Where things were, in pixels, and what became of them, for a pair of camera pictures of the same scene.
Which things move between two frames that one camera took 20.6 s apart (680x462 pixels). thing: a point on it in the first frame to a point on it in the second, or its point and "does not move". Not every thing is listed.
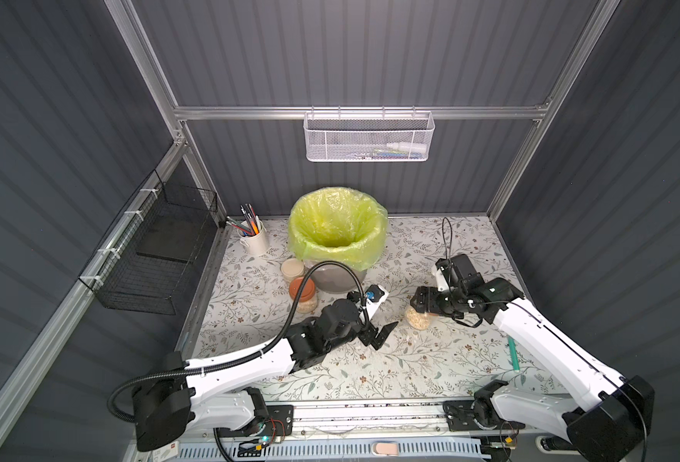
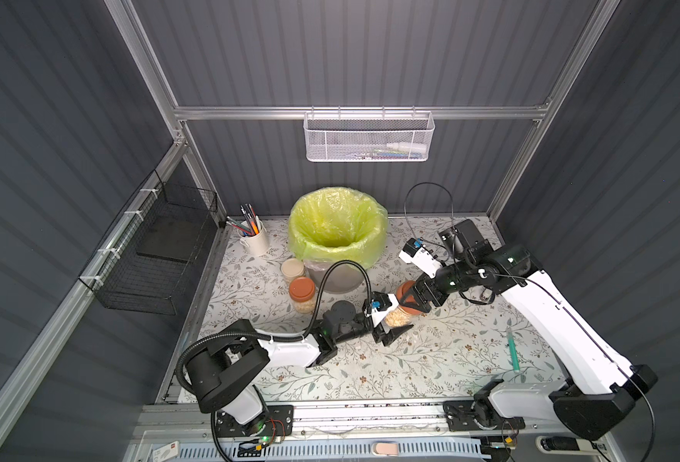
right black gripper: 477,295 to 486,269
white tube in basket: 406,147 does not move
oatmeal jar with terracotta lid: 419,320 to 403,316
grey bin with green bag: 340,225 does not move
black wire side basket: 147,259 does not move
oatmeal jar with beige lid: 291,269 does not move
